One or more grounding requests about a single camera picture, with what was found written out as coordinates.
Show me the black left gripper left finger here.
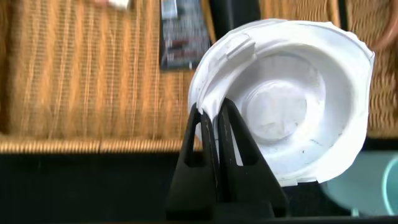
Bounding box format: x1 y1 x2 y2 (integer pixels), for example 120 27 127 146
165 102 220 218

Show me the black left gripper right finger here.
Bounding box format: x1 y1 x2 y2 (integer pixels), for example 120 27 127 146
217 98 289 218

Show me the white plastic lid dish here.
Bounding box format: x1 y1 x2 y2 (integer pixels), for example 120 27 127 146
187 18 376 187

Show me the dark jar with printed label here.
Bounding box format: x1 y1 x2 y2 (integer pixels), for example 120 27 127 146
159 0 212 71

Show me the light blue plastic mug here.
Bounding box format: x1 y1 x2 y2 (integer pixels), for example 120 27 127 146
320 151 398 217

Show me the black soft pouch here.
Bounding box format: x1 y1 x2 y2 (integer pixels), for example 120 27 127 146
208 0 262 41

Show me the pink and white small bottle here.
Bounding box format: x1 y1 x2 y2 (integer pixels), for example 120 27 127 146
93 0 131 10

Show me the wicker basket with brown handles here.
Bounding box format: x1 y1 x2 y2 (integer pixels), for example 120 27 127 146
0 0 398 155

